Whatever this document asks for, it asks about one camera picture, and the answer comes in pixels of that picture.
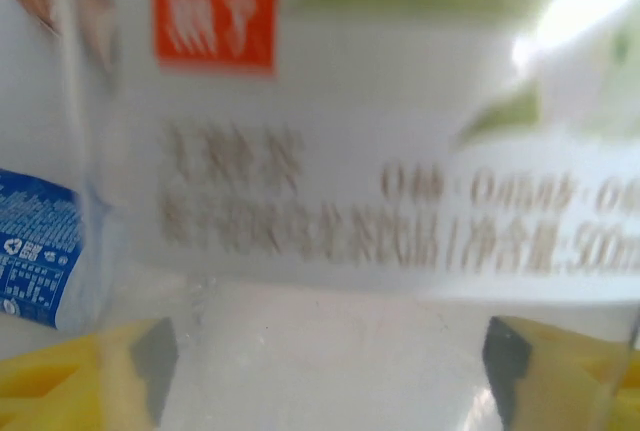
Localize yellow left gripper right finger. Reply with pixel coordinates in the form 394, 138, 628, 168
482, 315, 640, 431

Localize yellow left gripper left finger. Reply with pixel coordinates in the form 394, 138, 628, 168
0, 316, 179, 431

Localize clear bottle blue label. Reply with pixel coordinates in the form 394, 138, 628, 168
0, 168, 89, 332

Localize square clear bottle white cap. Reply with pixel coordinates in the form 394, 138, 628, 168
49, 0, 640, 431

